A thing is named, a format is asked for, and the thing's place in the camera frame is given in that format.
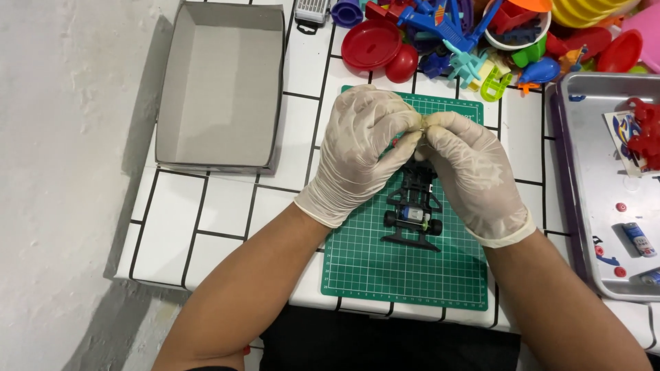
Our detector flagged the black toy car chassis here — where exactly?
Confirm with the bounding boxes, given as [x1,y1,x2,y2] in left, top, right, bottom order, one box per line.
[381,155,444,252]

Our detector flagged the silver metal tray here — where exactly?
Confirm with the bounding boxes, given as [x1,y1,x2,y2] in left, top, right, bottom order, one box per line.
[550,71,660,302]

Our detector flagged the person's black clothing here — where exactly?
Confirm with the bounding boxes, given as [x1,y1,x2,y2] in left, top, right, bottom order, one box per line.
[186,303,521,371]

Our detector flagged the sticker sheet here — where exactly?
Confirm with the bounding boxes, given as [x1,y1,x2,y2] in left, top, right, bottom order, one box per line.
[604,110,651,178]

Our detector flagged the person's right hand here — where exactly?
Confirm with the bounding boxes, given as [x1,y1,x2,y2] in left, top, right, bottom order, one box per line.
[415,111,537,249]

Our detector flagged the grey cardboard box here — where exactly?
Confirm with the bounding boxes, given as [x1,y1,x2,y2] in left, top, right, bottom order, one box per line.
[155,1,286,174]

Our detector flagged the red plastic lid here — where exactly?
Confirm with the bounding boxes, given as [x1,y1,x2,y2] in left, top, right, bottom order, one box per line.
[341,20,403,72]

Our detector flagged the screwdriver bit set case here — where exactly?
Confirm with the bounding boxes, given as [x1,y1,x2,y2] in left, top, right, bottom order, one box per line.
[294,0,331,35]

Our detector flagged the person's left hand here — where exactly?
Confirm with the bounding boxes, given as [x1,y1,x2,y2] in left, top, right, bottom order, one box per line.
[294,85,424,229]

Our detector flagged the green cutting mat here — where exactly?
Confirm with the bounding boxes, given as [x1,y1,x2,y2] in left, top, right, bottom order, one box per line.
[321,85,489,311]

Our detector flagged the heap of colourful plastic toys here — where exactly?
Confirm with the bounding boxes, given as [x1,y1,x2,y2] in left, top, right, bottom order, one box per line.
[330,0,660,103]

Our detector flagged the red plastic ball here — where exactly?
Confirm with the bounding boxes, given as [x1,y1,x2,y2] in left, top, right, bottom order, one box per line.
[385,44,419,84]

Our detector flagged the red plastic car body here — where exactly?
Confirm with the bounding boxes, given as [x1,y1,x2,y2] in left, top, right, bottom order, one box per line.
[625,97,660,171]

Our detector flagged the blue and red toy part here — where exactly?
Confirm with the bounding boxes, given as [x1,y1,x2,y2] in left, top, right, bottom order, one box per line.
[592,236,621,267]

